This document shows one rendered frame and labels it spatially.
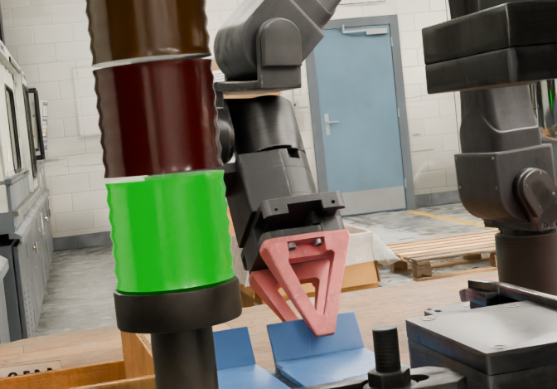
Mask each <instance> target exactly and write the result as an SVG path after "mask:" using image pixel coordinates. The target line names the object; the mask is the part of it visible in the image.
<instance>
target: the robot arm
mask: <svg viewBox="0 0 557 389"><path fill-rule="evenodd" d="M340 2H341V0H244V1H243V2H242V3H241V4H240V5H239V6H238V7H237V9H236V10H235V11H234V12H233V13H232V14H231V16H230V17H229V18H228V19H227V20H226V21H225V23H224V24H223V25H222V26H221V27H220V29H219V30H218V32H217V33H216V37H215V40H214V44H213V53H214V57H215V60H216V64H217V65H218V67H219V69H220V70H221V72H222V73H223V74H224V75H225V81H217V82H214V85H213V87H214V90H215V92H216V108H217V111H218V117H217V123H218V126H219V128H220V136H219V140H220V145H221V147H222V150H221V156H220V157H221V159H222V162H223V164H224V165H223V166H219V167H215V168H204V169H197V170H191V171H184V172H176V173H186V172H196V171H207V170H225V171H224V177H223V180H224V183H225V186H226V190H225V197H226V199H227V204H228V206H229V209H230V215H231V219H232V223H233V227H234V230H235V236H236V240H237V243H238V247H239V248H243V250H242V251H241V254H240V256H241V259H242V263H243V266H244V270H248V271H249V285H250V287H251V288H252V289H253V291H254V292H255V293H256V294H257V295H258V296H259V297H260V298H261V299H262V300H263V301H264V302H265V303H266V304H267V305H268V306H269V307H270V308H271V309H272V310H273V311H274V313H275V314H276V315H277V316H278V317H279V318H280V319H281V320H282V321H283V322H287V321H292V320H298V317H297V316H296V314H295V313H294V312H293V311H292V309H291V308H290V307H289V305H288V304H287V302H286V301H285V300H284V298H283V297H282V295H281V294H280V293H279V292H278V289H280V288H283V290H284V292H285V293H286V295H287V296H288V297H289V299H290V300H291V302H292V303H293V305H294V306H295V308H296V309H297V311H298V312H299V313H300V315H301V316H302V318H303V320H304V321H305V322H306V324H307V325H308V327H309V328H310V329H311V330H312V332H313V334H314V335H315V336H316V337H318V338H320V337H325V336H329V335H333V334H334V333H335V330H336V324H337V313H338V307H339V301H340V295H341V285H342V280H343V275H344V270H345V265H346V257H347V252H348V246H349V241H350V233H349V231H348V230H347V229H345V227H344V224H343V221H342V218H341V213H340V210H339V209H343V208H345V207H346V206H345V203H344V201H343V197H342V194H341V192H340V191H331V192H319V193H317V189H316V187H315V183H314V181H313V177H312V172H311V169H310V166H309V163H308V158H307V155H306V152H305V148H304V146H303V141H302V137H301V134H300V131H299V128H298V123H297V120H296V117H295V113H294V111H293V106H292V103H291V102H290V100H288V99H287V98H285V97H283V96H279V95H266V94H270V93H275V92H280V91H285V90H294V89H298V88H302V77H301V66H302V65H303V64H302V63H303V61H304V60H305V59H306V58H307V57H308V55H309V54H310V53H311V52H312V50H313V49H314V48H315V47H316V45H317V44H318V43H319V42H320V40H321V39H323V37H324V36H325V33H324V32H323V31H322V29H323V28H324V27H325V26H326V25H327V23H328V22H329V21H330V19H331V18H332V16H333V15H334V13H335V11H336V9H337V6H338V4H339V3H340ZM448 5H449V11H450V17H451V19H454V18H457V17H462V16H465V15H468V14H471V13H474V12H479V7H478V0H448ZM459 93H460V104H461V125H460V129H459V139H460V146H461V153H455V154H454V155H453V156H454V162H455V169H456V176H457V183H458V195H459V198H460V200H461V203H462V205H463V206H464V208H465V209H466V210H467V211H468V212H469V213H470V214H471V215H473V216H474V217H477V218H481V219H483V221H484V226H485V227H491V228H498V230H499V231H500V232H497V233H495V234H494V236H495V245H496V262H497V272H498V281H499V282H502V283H507V284H513V285H516V286H520V287H522V288H526V289H532V290H535V291H538V292H541V293H545V294H551V295H553V296H557V186H556V177H555V164H554V156H553V149H552V143H542V142H541V135H540V129H539V127H538V122H537V118H536V117H535V112H534V109H533V105H532V101H531V97H530V89H529V85H517V86H508V87H500V88H491V89H483V90H467V91H459ZM224 95H262V96H258V97H254V98H246V99H224ZM233 154H234V155H235V162H234V163H229V161H230V160H231V159H232V157H233ZM162 174H170V173H162ZM162 174H153V175H148V176H154V175H162ZM306 283H312V286H314V287H315V305H314V307H313V305H312V303H311V301H310V300H309V298H308V297H307V295H306V293H305V291H304V290H303V287H302V286H301V284H306Z"/></svg>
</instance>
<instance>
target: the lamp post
mask: <svg viewBox="0 0 557 389"><path fill-rule="evenodd" d="M114 306H115V313H116V321H117V327H118V329H119V330H120V331H123V332H126V333H142V334H150V338H151V345H152V353H153V367H154V375H155V382H156V389H219V382H218V375H217V367H216V352H215V344H214V336H213V328H212V326H215V325H218V324H222V323H226V322H229V321H231V320H233V319H235V318H238V317H239V316H240V315H241V314H242V304H241V296H240V281H239V278H238V276H237V275H235V276H234V277H232V278H230V279H227V280H223V281H221V282H217V283H214V284H207V285H202V286H197V287H192V288H186V289H174V290H165V291H154V292H124V291H119V290H117V289H116V290H115V291H114Z"/></svg>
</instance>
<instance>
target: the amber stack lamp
mask: <svg viewBox="0 0 557 389"><path fill-rule="evenodd" d="M85 1H86V9H85V14H86V16H87V19H88V21H89V22H88V29H87V32H88V34H89V36H90V53H91V55H92V57H93V58H92V64H91V66H92V67H96V68H105V67H110V66H121V65H127V64H134V63H142V62H149V61H168V60H180V59H201V58H205V57H208V56H212V54H211V49H210V47H209V45H210V39H211V37H210V34H209V32H208V30H207V26H208V17H207V15H206V0H85Z"/></svg>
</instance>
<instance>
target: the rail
mask: <svg viewBox="0 0 557 389"><path fill-rule="evenodd" d="M498 287H499V296H500V304H502V297H501V295H502V296H505V297H506V299H507V298H511V299H514V300H515V299H516V300H519V301H525V300H528V301H530V302H534V303H537V304H542V305H545V306H548V307H551V308H554V309H557V296H553V295H551V294H545V293H541V292H538V291H535V290H532V289H526V288H522V287H520V286H516V285H513V284H507V283H504V284H499V285H498ZM504 303H505V302H504ZM504 303H503V304H504Z"/></svg>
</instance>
